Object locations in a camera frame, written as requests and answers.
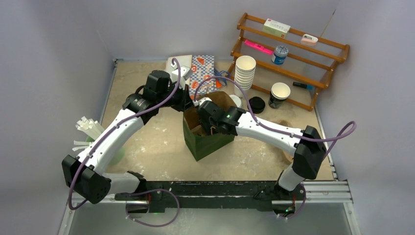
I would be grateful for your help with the green straw holder cup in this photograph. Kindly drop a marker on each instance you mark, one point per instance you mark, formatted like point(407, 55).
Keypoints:
point(116, 158)

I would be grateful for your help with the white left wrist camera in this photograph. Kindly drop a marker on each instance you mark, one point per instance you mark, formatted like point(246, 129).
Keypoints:
point(181, 75)

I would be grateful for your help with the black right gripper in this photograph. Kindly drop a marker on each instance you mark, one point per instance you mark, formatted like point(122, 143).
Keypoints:
point(205, 126)

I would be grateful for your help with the dark printed coffee cup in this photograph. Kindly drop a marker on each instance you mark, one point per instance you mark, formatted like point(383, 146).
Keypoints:
point(278, 94)

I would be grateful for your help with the dark blue marker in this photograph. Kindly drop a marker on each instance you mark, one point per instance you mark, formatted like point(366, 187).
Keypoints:
point(303, 85)

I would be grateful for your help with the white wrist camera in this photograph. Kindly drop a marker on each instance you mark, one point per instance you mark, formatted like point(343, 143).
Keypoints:
point(201, 101)
point(181, 75)

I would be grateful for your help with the blue checkered bakery bag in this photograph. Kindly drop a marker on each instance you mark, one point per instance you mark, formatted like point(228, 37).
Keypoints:
point(202, 67)

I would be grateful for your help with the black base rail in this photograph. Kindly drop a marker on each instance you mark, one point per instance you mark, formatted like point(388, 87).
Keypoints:
point(263, 196)

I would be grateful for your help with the white lid stack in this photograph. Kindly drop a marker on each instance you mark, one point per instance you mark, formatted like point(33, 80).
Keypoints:
point(237, 100)

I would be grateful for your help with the wooden shelf rack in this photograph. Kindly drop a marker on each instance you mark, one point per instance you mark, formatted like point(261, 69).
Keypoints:
point(317, 85)

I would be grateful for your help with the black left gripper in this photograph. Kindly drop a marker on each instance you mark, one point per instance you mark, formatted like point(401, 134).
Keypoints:
point(185, 100)

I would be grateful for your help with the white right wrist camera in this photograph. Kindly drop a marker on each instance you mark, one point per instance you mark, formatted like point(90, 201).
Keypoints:
point(201, 101)

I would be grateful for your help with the pink white small case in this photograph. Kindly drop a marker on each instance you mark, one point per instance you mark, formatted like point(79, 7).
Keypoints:
point(309, 40)

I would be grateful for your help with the stack of white paper cups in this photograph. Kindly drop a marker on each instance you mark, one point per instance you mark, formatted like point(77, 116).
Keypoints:
point(244, 72)

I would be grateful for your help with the pink highlighter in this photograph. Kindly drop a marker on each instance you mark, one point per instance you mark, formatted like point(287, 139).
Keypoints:
point(258, 47)

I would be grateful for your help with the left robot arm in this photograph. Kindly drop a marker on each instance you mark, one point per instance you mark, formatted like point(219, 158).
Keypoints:
point(85, 174)

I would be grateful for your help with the blue lidded jar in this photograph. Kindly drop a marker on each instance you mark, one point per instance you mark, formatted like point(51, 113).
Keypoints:
point(279, 55)

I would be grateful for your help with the white green box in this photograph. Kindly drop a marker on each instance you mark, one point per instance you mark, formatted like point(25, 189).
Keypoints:
point(276, 28)

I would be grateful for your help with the wrapped white straws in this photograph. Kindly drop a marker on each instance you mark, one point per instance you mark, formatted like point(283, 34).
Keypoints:
point(91, 128)

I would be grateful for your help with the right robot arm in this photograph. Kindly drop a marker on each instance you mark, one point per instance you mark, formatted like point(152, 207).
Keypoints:
point(305, 145)

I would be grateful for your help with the orange paper bag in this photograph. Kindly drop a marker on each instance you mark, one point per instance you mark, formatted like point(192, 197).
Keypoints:
point(219, 83)

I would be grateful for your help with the green paper bag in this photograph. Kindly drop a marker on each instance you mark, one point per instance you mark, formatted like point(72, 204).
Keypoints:
point(201, 143)

